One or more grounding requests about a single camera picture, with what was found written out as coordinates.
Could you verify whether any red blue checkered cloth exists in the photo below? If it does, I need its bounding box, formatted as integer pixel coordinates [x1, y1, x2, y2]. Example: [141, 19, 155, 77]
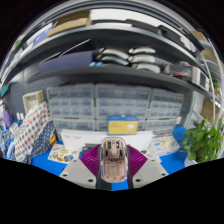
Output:
[13, 101, 53, 163]

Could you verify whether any navy polka-dot cloth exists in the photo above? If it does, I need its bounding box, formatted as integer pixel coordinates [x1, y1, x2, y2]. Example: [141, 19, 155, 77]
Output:
[28, 120, 58, 164]

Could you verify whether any transparent pink computer mouse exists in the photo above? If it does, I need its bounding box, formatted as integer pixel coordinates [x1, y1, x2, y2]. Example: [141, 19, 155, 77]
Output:
[98, 135, 130, 184]

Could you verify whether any white plastic crate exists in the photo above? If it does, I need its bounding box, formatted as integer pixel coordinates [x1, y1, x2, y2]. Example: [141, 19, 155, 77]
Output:
[22, 90, 45, 114]

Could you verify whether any white keyboard packaging box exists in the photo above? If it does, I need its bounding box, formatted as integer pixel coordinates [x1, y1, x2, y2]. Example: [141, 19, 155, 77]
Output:
[59, 129, 155, 158]

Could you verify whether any white blue glove box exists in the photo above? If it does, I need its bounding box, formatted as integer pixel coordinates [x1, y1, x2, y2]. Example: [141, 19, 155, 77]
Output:
[148, 134, 181, 158]

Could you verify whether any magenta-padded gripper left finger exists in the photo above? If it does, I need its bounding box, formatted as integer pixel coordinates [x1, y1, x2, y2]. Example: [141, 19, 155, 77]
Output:
[59, 143, 113, 191]

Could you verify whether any yellow blue flat box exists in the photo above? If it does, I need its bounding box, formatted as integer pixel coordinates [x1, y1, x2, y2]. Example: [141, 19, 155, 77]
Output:
[107, 114, 140, 135]

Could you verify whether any green potted plant white pot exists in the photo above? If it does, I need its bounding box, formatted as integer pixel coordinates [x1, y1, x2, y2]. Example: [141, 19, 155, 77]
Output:
[181, 118, 224, 168]

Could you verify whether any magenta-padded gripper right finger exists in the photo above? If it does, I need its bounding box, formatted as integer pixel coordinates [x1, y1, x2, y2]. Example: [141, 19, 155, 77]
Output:
[126, 144, 169, 190]

